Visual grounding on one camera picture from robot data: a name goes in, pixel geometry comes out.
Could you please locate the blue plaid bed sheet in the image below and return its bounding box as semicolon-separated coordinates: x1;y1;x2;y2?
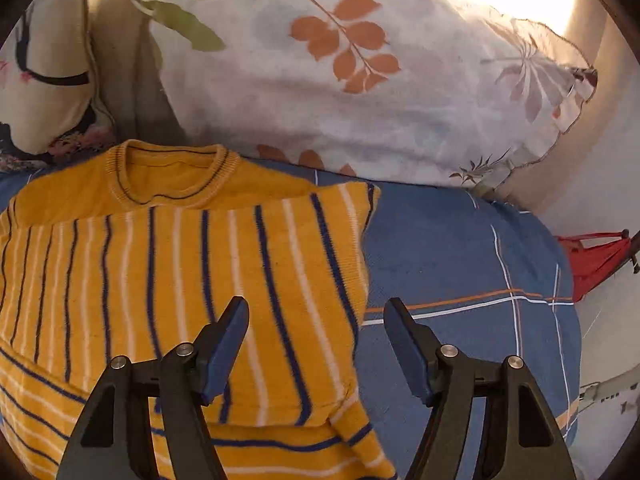
0;157;583;480

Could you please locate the yellow striped sweater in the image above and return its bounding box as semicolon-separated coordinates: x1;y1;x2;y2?
0;140;398;480

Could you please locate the red cloth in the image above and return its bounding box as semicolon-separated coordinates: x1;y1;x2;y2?
556;230;632;304

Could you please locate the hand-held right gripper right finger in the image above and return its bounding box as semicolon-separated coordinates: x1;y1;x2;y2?
383;297;579;480

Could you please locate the white leaf-print pillow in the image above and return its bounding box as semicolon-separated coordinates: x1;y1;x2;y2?
123;0;599;192

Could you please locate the cream floral pillow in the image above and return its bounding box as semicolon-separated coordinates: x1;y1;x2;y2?
0;0;118;157

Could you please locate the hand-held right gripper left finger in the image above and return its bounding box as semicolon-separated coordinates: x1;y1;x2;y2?
56;296;250;480

